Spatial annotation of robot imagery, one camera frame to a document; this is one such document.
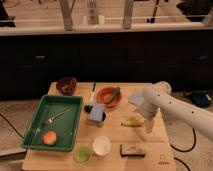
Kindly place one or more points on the white cup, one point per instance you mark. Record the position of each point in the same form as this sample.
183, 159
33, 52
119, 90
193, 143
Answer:
101, 145

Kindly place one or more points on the blue folded cloth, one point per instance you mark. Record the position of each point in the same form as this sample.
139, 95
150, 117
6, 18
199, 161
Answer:
136, 98

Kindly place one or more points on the dark brown bowl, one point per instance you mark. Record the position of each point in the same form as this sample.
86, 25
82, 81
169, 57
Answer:
66, 86

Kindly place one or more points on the dark teal object on floor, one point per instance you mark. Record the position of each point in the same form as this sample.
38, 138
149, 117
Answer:
200, 99

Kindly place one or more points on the black cabinet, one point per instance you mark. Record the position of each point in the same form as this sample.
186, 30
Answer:
30, 63

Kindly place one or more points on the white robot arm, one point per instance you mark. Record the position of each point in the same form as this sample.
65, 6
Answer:
157, 96

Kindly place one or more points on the metal fork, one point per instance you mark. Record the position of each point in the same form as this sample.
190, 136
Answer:
51, 119

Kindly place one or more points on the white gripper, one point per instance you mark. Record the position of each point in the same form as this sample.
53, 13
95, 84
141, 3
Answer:
149, 111

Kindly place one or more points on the orange bowl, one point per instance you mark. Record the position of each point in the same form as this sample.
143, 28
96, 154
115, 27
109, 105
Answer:
104, 93

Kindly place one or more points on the yellow banana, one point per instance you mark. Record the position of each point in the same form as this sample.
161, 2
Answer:
133, 123

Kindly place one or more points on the green plastic tray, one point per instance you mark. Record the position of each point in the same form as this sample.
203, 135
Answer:
65, 126

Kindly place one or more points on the green cup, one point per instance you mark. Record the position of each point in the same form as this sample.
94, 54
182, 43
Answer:
82, 154

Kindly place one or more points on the peach fruit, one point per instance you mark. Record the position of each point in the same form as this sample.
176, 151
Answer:
49, 138

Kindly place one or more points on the green cucumber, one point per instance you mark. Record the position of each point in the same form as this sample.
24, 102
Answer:
115, 92

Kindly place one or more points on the white remote device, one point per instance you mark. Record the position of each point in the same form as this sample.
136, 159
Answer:
92, 12

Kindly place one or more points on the black dish brush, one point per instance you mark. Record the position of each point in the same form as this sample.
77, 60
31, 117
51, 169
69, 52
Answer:
89, 105

